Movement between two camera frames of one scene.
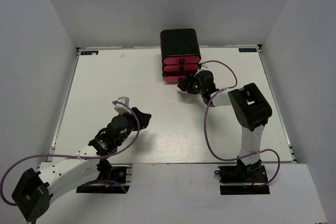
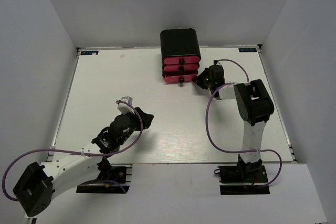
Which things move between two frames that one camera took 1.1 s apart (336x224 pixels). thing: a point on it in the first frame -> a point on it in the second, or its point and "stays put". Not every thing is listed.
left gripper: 144,118 stays put
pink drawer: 181,67 stays put
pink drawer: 181,60 stays put
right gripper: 185,85 -> 199,80
